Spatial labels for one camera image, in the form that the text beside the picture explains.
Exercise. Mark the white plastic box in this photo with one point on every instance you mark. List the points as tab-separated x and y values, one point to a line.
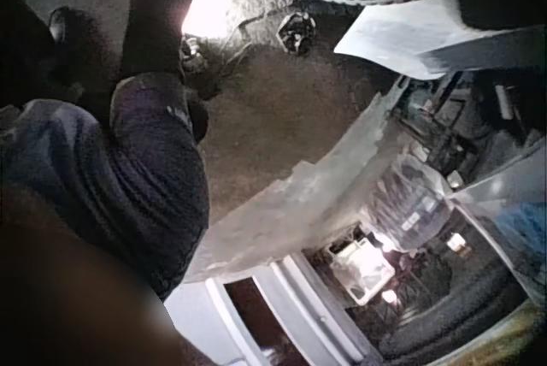
363	269

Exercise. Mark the black rubber tyre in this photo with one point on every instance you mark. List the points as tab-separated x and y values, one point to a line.
461	323

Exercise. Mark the white car body panel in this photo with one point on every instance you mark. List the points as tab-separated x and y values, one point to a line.
397	37

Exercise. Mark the clear plastic bottle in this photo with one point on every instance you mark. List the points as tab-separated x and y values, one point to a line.
416	208

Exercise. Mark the clear glass panel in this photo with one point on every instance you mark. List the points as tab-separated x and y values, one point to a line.
508	212

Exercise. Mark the white metal frame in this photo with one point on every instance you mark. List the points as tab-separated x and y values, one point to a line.
282	297

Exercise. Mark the shiny metal bolt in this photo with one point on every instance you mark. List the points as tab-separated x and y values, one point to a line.
192	51

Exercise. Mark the black hex bolt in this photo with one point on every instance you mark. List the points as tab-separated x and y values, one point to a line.
295	34

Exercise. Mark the grey worn plastic trim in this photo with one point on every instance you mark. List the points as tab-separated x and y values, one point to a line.
290	208

